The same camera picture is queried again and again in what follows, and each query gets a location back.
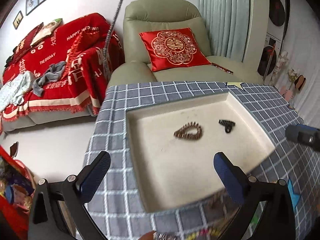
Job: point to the white clothes on sofa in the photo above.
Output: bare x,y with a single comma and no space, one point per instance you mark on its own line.
13,91

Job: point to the grey jewelry tray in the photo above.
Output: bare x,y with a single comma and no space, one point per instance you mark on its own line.
172,146

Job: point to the red pillow on sofa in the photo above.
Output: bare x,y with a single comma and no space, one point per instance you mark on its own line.
25,43

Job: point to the grey cloth on sofa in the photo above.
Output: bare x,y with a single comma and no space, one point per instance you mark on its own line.
52,74

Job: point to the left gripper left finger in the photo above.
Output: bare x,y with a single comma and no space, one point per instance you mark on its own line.
91,176

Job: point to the sofa with red blanket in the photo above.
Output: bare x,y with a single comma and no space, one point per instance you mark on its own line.
90,50

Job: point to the lower washing machine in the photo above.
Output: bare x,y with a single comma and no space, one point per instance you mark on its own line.
270,54

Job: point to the teal curtain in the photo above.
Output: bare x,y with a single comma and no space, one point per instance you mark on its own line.
227,24

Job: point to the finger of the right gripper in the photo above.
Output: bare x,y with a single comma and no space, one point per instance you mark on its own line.
305,135

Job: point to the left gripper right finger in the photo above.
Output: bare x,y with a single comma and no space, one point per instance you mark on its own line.
233,178

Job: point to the small picture frame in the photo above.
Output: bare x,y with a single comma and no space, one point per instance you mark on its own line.
17,20

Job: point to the red embroidered cushion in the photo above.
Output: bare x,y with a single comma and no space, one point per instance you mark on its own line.
174,48

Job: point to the grey checkered tablecloth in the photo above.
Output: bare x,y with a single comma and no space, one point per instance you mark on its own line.
116,207

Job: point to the green leather armchair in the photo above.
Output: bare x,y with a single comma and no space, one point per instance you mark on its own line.
154,15

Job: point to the black hair claw clip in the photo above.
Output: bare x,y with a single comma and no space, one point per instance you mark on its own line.
227,124

